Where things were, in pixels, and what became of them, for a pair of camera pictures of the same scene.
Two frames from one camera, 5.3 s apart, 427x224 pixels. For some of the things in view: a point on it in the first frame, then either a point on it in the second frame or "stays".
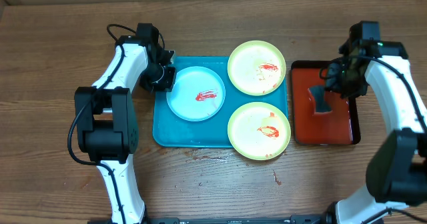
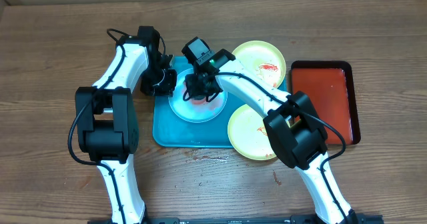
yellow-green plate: (256, 68) stays
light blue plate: (197, 94) stays
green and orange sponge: (321, 99) to (198, 99)
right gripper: (360, 91) to (196, 85)
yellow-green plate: (259, 131) stays
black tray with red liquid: (341, 126) stays
